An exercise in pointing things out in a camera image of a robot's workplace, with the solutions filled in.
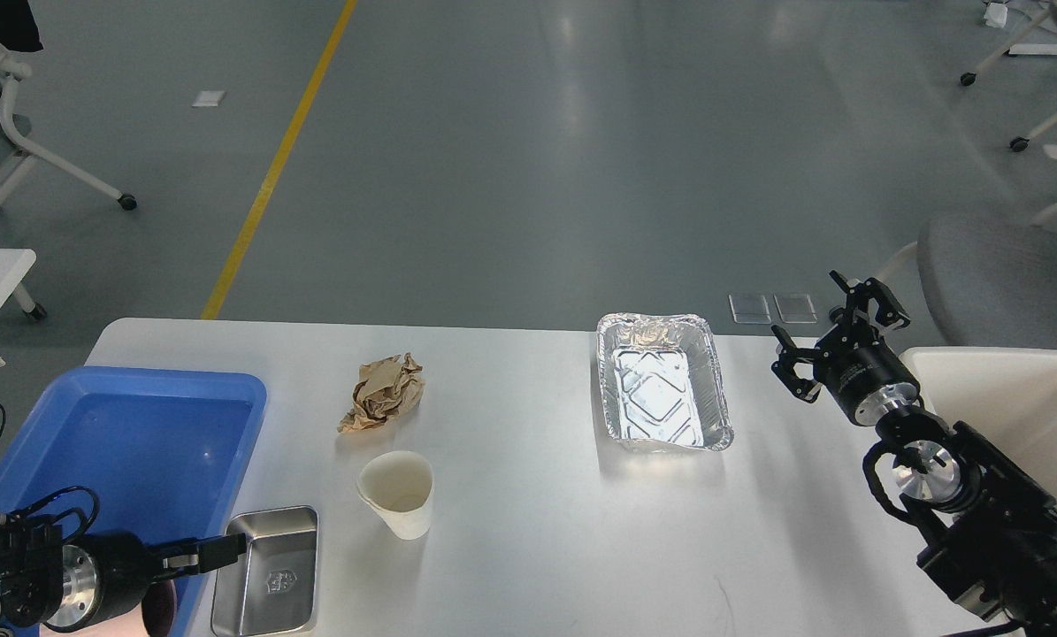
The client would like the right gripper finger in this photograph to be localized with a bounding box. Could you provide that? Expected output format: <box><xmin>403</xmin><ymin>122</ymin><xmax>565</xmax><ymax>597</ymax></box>
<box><xmin>829</xmin><ymin>270</ymin><xmax>911</xmax><ymax>352</ymax></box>
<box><xmin>769</xmin><ymin>324</ymin><xmax>839</xmax><ymax>402</ymax></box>

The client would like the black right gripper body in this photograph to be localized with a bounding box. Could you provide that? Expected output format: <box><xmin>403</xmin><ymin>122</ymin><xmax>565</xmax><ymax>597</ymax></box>
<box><xmin>816</xmin><ymin>344</ymin><xmax>922</xmax><ymax>427</ymax></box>

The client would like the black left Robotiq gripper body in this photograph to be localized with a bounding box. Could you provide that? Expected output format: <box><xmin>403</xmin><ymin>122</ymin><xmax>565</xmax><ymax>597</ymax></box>
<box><xmin>55</xmin><ymin>531</ymin><xmax>164</xmax><ymax>633</ymax></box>

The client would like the pink HOME mug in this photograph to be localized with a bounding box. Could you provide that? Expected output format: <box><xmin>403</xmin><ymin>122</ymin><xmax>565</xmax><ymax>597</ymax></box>
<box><xmin>39</xmin><ymin>581</ymin><xmax>178</xmax><ymax>636</ymax></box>

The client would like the small stainless steel tray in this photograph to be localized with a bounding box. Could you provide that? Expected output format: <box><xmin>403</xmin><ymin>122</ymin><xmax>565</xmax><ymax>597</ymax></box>
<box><xmin>211</xmin><ymin>505</ymin><xmax>318</xmax><ymax>636</ymax></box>

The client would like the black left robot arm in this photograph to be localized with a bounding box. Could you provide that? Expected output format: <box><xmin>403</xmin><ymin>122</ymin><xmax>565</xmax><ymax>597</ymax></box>
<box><xmin>0</xmin><ymin>487</ymin><xmax>248</xmax><ymax>636</ymax></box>

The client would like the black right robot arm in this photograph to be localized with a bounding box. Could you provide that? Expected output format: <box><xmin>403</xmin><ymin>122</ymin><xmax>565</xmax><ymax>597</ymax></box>
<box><xmin>771</xmin><ymin>271</ymin><xmax>1057</xmax><ymax>636</ymax></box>

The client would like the blue plastic tray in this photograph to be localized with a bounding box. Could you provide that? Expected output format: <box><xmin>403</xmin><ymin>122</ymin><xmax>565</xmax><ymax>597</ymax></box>
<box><xmin>0</xmin><ymin>366</ymin><xmax>266</xmax><ymax>636</ymax></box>

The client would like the aluminium foil tray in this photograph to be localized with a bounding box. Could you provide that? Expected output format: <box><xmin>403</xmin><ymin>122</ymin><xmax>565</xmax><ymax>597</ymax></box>
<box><xmin>595</xmin><ymin>313</ymin><xmax>735</xmax><ymax>452</ymax></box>

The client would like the grey office chair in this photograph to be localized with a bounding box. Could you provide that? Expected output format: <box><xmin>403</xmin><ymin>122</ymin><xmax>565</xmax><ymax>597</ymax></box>
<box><xmin>876</xmin><ymin>213</ymin><xmax>1057</xmax><ymax>350</ymax></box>

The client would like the white bin at right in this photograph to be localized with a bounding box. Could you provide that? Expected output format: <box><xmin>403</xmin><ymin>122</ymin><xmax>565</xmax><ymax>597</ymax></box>
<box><xmin>898</xmin><ymin>345</ymin><xmax>1057</xmax><ymax>637</ymax></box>

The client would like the white paper cup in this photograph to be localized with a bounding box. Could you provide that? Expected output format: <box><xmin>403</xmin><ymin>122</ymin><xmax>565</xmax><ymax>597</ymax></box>
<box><xmin>356</xmin><ymin>450</ymin><xmax>434</xmax><ymax>541</ymax></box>

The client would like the crumpled brown paper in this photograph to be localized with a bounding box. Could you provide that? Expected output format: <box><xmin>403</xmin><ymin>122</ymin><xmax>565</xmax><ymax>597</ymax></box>
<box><xmin>337</xmin><ymin>352</ymin><xmax>425</xmax><ymax>433</ymax></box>

